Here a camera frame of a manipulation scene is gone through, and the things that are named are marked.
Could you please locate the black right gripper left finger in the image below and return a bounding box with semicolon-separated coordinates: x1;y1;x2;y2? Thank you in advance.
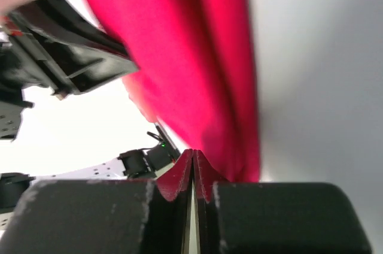
1;149;193;254

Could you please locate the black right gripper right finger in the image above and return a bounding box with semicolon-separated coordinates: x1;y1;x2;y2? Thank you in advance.
193;150;372;253

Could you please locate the crimson red t-shirt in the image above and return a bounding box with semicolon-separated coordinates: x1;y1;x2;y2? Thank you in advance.
87;0;260;182

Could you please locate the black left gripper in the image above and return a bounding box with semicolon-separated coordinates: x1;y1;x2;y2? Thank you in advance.
1;0;139;100

